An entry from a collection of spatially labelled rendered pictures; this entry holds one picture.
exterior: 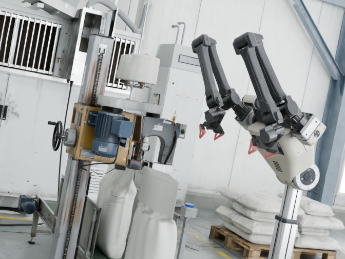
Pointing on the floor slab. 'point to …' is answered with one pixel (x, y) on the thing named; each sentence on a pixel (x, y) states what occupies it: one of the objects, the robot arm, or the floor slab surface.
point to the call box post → (183, 238)
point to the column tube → (66, 198)
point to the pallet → (253, 252)
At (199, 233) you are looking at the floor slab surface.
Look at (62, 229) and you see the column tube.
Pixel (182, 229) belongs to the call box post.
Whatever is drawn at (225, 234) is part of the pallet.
